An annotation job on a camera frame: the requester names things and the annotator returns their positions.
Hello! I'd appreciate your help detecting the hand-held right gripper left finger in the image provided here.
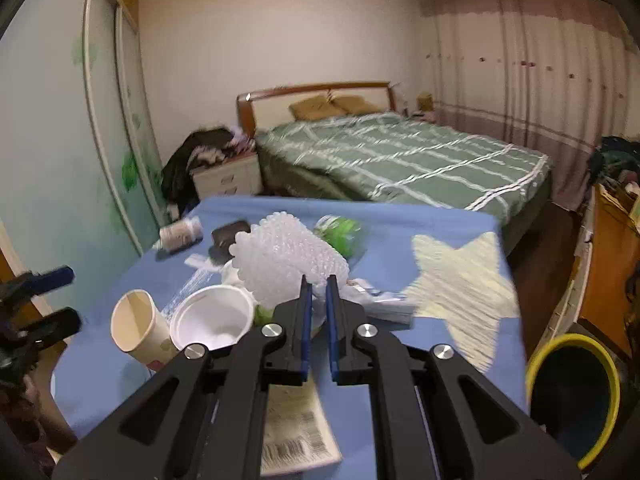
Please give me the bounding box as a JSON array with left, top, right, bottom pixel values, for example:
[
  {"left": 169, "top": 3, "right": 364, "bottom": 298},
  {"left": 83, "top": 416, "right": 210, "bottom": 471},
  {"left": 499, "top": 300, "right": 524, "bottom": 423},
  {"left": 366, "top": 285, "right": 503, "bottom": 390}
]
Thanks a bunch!
[{"left": 52, "top": 275, "right": 321, "bottom": 480}]

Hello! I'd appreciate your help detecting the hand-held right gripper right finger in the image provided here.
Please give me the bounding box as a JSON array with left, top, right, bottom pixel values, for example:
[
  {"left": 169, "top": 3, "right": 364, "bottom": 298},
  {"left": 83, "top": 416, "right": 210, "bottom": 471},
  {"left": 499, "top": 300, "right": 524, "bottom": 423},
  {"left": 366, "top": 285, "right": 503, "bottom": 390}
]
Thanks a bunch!
[{"left": 325, "top": 274, "right": 583, "bottom": 480}]

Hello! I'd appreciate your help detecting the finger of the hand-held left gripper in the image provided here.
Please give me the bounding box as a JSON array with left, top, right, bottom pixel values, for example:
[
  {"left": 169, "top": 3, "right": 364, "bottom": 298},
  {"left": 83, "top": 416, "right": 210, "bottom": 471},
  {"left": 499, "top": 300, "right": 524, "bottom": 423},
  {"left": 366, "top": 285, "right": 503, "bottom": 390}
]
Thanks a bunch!
[
  {"left": 0, "top": 307, "right": 82, "bottom": 356},
  {"left": 0, "top": 266, "right": 76, "bottom": 307}
]

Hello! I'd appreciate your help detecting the clear bubble wrap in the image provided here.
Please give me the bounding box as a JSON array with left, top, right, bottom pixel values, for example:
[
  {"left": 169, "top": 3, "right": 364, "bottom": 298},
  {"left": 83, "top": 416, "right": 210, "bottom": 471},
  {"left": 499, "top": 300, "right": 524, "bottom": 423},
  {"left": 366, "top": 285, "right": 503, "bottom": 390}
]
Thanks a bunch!
[{"left": 231, "top": 212, "right": 350, "bottom": 311}]

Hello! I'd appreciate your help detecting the white plastic cup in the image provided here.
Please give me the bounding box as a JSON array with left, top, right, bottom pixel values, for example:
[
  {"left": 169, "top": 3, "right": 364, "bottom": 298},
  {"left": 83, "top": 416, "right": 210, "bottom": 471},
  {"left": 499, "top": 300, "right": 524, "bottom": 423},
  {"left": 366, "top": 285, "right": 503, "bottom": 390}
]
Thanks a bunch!
[{"left": 170, "top": 285, "right": 257, "bottom": 358}]

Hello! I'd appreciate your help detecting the green plastic bottle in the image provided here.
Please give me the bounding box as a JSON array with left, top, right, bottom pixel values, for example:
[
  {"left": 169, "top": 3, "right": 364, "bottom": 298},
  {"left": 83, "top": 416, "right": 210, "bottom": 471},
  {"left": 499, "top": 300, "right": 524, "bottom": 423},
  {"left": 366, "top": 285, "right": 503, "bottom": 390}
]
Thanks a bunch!
[{"left": 314, "top": 215, "right": 363, "bottom": 257}]

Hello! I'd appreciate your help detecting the paper carton with barcode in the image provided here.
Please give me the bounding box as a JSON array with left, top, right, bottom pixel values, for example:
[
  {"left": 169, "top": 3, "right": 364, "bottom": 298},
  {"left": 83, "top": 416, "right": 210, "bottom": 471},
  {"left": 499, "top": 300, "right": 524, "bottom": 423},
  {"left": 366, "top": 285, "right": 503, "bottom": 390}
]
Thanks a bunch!
[{"left": 260, "top": 385, "right": 344, "bottom": 476}]

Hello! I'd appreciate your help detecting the yellow-rimmed dark bin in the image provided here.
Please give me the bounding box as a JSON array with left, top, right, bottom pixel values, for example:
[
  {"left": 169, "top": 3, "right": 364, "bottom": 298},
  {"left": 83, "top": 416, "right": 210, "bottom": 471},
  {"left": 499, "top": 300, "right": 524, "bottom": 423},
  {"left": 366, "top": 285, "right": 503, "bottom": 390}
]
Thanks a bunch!
[{"left": 525, "top": 332, "right": 622, "bottom": 471}]

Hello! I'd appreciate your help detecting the white flat packet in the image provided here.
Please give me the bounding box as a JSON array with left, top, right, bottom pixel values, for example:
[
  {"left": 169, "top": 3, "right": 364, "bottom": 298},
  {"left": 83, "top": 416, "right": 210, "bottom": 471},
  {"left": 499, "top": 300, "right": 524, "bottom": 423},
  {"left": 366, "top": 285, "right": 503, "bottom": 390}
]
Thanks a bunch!
[{"left": 345, "top": 277, "right": 417, "bottom": 324}]

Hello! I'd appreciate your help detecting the beige paper cup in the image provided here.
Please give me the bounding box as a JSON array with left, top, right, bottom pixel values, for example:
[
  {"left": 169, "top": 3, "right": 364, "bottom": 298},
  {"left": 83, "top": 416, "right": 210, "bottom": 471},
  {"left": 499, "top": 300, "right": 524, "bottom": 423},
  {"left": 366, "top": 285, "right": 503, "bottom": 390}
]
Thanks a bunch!
[{"left": 110, "top": 289, "right": 183, "bottom": 367}]

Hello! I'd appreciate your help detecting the clear plastic wrapper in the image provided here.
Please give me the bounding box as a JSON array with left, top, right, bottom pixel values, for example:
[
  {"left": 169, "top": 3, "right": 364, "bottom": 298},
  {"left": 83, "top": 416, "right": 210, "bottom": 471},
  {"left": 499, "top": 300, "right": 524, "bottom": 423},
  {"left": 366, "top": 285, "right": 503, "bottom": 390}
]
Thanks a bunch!
[{"left": 162, "top": 252, "right": 236, "bottom": 313}]

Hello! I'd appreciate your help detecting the small black box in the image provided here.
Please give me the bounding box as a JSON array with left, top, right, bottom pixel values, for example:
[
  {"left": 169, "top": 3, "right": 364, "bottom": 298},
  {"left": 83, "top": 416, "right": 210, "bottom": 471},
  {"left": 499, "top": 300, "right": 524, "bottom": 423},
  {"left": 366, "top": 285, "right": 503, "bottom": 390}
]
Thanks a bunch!
[{"left": 210, "top": 219, "right": 252, "bottom": 250}]

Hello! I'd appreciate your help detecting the small pill jar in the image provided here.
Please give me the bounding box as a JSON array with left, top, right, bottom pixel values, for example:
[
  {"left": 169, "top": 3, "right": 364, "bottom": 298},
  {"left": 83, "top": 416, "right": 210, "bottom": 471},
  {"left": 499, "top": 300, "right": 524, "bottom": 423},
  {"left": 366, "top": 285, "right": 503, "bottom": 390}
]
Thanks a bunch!
[{"left": 159, "top": 216, "right": 203, "bottom": 252}]

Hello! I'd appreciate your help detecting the blue star tablecloth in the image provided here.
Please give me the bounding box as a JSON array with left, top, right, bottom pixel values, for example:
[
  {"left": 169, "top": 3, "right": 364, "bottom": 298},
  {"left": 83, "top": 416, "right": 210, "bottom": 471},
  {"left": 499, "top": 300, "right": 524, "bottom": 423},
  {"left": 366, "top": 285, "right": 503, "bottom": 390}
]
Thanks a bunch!
[{"left": 50, "top": 195, "right": 531, "bottom": 480}]

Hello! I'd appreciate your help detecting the dark jacket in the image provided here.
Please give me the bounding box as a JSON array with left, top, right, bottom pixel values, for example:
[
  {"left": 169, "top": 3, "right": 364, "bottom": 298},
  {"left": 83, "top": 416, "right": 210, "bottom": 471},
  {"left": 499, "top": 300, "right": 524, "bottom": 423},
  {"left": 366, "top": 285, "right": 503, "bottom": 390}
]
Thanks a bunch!
[{"left": 161, "top": 127, "right": 233, "bottom": 216}]

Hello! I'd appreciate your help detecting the white nightstand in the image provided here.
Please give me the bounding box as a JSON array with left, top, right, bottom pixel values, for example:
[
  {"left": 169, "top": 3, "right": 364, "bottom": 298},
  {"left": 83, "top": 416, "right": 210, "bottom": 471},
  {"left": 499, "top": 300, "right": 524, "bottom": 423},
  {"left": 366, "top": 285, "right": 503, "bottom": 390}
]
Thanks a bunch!
[{"left": 191, "top": 152, "right": 264, "bottom": 202}]

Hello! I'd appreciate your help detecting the green striped duvet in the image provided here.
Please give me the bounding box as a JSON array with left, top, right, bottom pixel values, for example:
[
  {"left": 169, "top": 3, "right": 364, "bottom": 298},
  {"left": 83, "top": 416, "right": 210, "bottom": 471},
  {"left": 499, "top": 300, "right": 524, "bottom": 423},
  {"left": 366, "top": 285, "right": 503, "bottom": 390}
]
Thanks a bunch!
[{"left": 255, "top": 111, "right": 551, "bottom": 212}]

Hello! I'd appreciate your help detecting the brown pillow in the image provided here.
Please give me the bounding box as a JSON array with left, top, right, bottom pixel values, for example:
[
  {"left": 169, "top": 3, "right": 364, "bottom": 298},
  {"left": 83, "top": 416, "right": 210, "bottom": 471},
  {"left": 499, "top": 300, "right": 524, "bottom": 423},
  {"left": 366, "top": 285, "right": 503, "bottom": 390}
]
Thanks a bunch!
[
  {"left": 332, "top": 94, "right": 381, "bottom": 116},
  {"left": 289, "top": 95, "right": 337, "bottom": 122}
]

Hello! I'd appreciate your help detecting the wooden bed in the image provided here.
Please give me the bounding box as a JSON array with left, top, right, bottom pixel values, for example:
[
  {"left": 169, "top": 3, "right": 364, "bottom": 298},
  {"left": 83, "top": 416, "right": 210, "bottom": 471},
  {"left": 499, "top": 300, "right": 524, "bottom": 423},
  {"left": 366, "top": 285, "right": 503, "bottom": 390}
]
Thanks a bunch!
[{"left": 236, "top": 80, "right": 554, "bottom": 257}]

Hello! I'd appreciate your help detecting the wooden desk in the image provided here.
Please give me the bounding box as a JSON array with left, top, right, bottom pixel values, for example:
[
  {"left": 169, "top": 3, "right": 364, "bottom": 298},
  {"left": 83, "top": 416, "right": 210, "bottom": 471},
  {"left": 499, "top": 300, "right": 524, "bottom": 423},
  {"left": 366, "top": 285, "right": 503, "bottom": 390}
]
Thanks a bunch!
[{"left": 570, "top": 182, "right": 640, "bottom": 361}]

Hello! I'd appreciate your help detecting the pink curtain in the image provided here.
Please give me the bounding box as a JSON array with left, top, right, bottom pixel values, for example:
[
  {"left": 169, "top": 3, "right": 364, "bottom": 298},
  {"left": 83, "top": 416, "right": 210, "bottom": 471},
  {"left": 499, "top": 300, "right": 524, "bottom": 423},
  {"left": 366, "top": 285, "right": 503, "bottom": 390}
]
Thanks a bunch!
[{"left": 411, "top": 0, "right": 640, "bottom": 212}]

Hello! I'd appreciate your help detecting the clothes pile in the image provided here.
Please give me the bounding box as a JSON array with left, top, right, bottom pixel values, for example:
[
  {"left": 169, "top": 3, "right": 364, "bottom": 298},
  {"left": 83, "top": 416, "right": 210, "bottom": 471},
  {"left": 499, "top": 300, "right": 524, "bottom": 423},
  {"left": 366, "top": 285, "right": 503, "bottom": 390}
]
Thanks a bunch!
[{"left": 587, "top": 135, "right": 640, "bottom": 196}]

